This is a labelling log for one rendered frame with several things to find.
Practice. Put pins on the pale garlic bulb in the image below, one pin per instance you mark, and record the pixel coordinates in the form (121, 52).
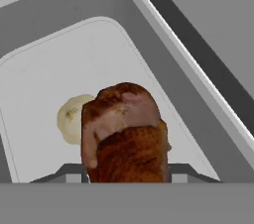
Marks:
(70, 120)

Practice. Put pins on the grey tupperware container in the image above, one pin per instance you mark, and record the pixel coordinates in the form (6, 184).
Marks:
(99, 53)

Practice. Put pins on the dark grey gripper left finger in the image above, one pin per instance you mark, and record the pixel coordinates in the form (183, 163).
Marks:
(71, 171)

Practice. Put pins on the brown chicken drumstick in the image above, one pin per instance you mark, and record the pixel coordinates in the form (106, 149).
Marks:
(125, 135)

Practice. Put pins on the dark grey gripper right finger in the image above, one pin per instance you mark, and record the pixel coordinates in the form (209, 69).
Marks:
(185, 171)

